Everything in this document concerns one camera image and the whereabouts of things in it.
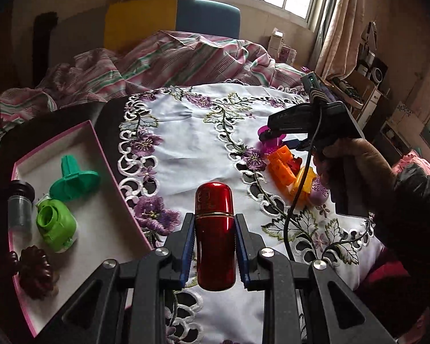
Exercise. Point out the white carton box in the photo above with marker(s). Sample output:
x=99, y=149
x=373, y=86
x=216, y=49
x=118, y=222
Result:
x=276, y=44

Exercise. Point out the dark brown flower-shaped object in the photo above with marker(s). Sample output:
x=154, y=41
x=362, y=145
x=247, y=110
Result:
x=36, y=270

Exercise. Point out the red cloth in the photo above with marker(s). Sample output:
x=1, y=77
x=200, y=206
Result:
x=383, y=276

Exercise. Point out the purple and yellow egg toy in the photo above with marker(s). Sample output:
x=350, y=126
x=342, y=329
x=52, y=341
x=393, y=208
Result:
x=320, y=193

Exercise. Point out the magenta suction cup toy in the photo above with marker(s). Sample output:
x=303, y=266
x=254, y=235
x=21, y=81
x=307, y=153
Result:
x=272, y=147

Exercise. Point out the person's right forearm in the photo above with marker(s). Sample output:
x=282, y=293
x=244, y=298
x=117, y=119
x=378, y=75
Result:
x=415, y=215

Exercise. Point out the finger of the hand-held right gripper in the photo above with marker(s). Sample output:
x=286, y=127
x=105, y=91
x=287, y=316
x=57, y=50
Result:
x=297, y=144
x=265, y=135

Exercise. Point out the pink cardboard box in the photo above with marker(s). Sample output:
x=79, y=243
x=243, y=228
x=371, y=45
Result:
x=100, y=215

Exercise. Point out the orange toy block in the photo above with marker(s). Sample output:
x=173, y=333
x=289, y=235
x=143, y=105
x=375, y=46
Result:
x=283, y=175
x=279, y=154

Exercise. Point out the clear jar with black lid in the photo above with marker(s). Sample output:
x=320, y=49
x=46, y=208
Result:
x=19, y=208

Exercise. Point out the light green round toy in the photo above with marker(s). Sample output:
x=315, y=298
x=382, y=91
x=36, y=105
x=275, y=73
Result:
x=55, y=225

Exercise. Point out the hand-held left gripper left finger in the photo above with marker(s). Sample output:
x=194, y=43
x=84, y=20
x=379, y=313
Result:
x=189, y=243

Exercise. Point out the yellow toy block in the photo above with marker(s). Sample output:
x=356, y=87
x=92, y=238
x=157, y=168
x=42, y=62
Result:
x=306, y=182

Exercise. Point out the teal green stamp toy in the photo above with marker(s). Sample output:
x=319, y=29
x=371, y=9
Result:
x=75, y=182

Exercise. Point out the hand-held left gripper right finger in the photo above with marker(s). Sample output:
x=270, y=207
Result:
x=242, y=254

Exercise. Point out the grey yellow blue headboard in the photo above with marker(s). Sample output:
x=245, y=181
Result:
x=139, y=21

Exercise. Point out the pink patterned cloth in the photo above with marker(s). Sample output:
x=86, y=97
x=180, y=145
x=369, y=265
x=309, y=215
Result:
x=415, y=161

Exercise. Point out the pink patterned small box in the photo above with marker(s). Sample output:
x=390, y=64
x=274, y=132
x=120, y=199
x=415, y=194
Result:
x=288, y=54

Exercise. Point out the person's right hand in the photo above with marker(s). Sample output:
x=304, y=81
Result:
x=358, y=157

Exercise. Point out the pink striped blanket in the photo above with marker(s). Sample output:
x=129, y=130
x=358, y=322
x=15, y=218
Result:
x=165, y=57

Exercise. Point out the shiny red bottle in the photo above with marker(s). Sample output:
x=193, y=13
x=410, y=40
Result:
x=215, y=222

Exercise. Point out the wooden nightstand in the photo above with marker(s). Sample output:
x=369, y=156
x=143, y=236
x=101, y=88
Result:
x=347, y=89

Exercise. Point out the dark red toy block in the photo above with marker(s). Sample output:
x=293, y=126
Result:
x=295, y=165

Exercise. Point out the white embroidered floral tablecloth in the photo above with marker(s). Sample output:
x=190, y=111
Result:
x=200, y=143

